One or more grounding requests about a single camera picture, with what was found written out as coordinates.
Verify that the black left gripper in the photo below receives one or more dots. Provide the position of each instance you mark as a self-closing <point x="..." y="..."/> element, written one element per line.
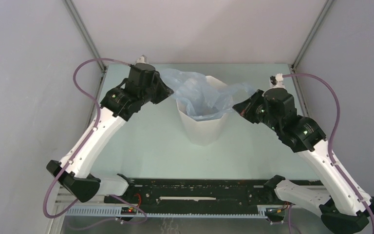
<point x="165" y="91"/>

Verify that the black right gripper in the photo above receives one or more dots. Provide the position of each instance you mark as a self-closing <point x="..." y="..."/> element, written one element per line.
<point x="245" y="108"/>

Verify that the light blue plastic trash bag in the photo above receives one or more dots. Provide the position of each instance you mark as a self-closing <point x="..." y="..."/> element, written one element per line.
<point x="202" y="101"/>

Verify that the white octagonal trash bin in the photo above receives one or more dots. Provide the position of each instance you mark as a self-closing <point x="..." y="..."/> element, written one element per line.
<point x="202" y="132"/>

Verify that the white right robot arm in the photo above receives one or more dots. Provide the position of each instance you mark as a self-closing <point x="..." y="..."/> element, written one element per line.
<point x="344" y="208"/>

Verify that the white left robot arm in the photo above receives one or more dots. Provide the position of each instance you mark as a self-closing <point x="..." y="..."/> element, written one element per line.
<point x="73" y="171"/>

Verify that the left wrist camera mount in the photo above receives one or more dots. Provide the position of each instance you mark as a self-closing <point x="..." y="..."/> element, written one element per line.
<point x="142" y="59"/>

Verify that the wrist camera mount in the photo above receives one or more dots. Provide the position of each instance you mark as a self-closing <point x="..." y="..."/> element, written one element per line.
<point x="276" y="81"/>
<point x="142" y="59"/>

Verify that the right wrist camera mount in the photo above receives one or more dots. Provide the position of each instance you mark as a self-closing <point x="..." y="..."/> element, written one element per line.
<point x="276" y="81"/>

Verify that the right aluminium frame post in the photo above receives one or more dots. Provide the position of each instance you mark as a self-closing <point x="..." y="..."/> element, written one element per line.
<point x="330" y="53"/>

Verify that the aluminium frame post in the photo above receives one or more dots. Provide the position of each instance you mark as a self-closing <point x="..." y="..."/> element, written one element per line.
<point x="54" y="225"/>
<point x="330" y="53"/>

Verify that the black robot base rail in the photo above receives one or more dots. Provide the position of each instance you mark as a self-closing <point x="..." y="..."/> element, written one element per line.
<point x="201" y="196"/>

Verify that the left aluminium frame post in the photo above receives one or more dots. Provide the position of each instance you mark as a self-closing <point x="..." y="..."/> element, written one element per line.
<point x="54" y="225"/>

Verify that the white slotted cable duct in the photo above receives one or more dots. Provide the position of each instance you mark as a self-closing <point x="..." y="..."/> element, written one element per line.
<point x="116" y="211"/>

